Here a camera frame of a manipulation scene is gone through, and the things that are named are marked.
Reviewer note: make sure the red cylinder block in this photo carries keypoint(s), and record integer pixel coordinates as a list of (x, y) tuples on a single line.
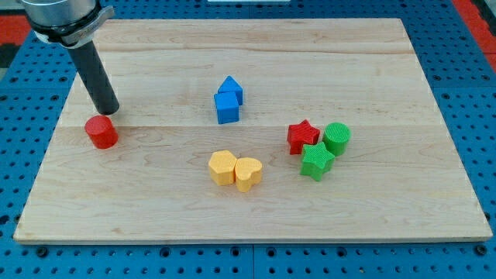
[(101, 131)]

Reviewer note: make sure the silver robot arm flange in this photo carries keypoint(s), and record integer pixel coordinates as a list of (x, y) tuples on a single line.
[(70, 23)]

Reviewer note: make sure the blue cube block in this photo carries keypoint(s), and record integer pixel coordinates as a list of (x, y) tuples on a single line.
[(227, 107)]

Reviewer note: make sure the light wooden board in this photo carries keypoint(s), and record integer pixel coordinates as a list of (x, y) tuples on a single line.
[(400, 179)]

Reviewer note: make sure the yellow heart block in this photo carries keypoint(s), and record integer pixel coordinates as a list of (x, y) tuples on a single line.
[(248, 172)]

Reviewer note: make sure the yellow hexagon block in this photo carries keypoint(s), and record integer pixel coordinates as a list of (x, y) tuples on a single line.
[(222, 167)]

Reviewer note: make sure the red star block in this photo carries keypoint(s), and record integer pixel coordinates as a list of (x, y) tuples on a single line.
[(301, 134)]

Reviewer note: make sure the blue triangular prism block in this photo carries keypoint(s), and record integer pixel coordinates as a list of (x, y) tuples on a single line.
[(231, 85)]

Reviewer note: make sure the green star block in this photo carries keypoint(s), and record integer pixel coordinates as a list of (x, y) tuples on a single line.
[(316, 160)]

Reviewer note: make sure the green cylinder block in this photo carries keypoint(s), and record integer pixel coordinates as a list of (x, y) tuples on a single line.
[(336, 137)]

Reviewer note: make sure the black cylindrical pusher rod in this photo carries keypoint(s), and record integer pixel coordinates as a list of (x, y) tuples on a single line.
[(92, 72)]

